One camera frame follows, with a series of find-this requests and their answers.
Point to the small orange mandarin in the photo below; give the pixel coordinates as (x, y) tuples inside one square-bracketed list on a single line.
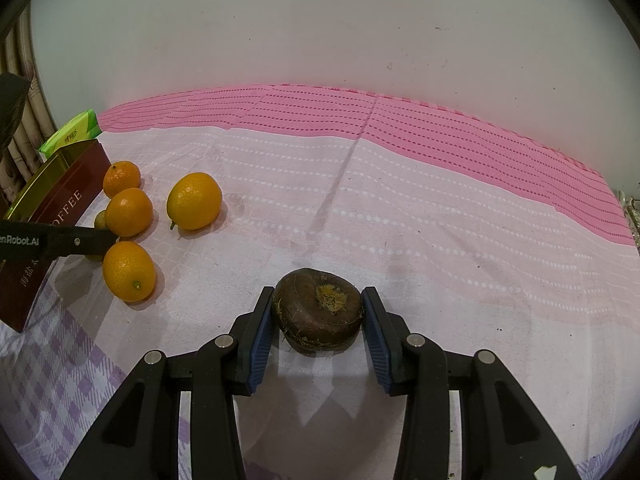
[(121, 179)]

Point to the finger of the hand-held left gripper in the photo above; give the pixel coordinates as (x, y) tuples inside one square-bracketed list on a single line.
[(85, 242)]

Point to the green tissue pack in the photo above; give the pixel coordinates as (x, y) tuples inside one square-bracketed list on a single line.
[(70, 132)]

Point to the orange kumquat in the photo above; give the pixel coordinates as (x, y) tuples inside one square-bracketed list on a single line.
[(129, 271), (129, 211), (194, 201)]

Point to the dark brown water chestnut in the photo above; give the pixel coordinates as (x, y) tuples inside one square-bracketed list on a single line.
[(317, 312)]

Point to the pink and purple checked cloth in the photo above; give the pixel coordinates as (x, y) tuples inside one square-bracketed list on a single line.
[(400, 210)]

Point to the dark red tin box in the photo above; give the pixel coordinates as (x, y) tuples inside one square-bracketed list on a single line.
[(60, 200)]

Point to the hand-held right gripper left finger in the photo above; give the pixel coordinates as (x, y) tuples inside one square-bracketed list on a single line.
[(260, 355)]

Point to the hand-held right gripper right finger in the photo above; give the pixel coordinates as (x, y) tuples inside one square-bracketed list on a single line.
[(376, 350)]

